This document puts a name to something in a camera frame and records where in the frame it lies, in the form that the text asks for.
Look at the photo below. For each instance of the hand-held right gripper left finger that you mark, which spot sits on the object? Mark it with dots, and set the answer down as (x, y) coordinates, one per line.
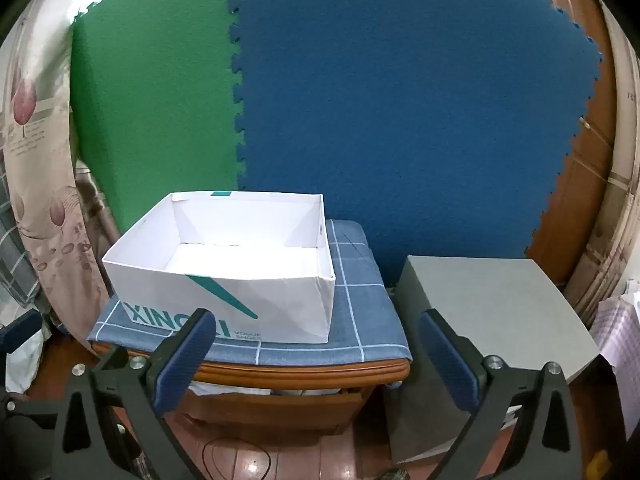
(185, 360)

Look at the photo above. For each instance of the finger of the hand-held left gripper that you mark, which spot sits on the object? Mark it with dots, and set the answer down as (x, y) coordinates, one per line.
(20, 332)

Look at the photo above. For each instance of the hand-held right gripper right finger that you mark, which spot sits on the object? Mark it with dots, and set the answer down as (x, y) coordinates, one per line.
(445, 355)

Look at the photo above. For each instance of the white cardboard box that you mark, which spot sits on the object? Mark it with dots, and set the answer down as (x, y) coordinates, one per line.
(280, 305)

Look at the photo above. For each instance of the white plastic bag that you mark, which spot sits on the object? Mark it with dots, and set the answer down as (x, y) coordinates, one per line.
(22, 365)

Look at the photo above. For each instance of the grey checked cloth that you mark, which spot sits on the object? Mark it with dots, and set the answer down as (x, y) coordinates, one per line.
(10, 260)

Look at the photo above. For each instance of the grey box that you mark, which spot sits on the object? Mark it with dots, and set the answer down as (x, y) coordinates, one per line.
(500, 300)

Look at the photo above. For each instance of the blue checked cloth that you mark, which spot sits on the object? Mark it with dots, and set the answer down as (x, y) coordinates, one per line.
(360, 310)

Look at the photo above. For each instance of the wooden nightstand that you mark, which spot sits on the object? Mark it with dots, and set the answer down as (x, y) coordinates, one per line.
(300, 375)

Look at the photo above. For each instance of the floral beige curtain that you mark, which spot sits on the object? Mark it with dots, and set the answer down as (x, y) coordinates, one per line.
(40, 185)

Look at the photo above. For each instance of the pink checked cloth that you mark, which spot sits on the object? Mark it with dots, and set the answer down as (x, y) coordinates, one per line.
(617, 330)

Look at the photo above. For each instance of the yellow object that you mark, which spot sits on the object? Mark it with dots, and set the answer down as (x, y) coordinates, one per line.
(601, 466)

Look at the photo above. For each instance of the wooden door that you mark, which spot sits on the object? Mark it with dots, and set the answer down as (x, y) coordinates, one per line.
(585, 170)

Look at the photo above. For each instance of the cardboard sheets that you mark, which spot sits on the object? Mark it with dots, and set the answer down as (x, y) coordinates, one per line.
(620, 185)

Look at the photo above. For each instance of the blue foam mat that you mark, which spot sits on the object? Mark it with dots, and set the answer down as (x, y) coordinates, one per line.
(400, 110)

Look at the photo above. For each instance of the green foam mat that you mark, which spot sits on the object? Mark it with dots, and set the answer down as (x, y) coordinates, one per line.
(150, 85)

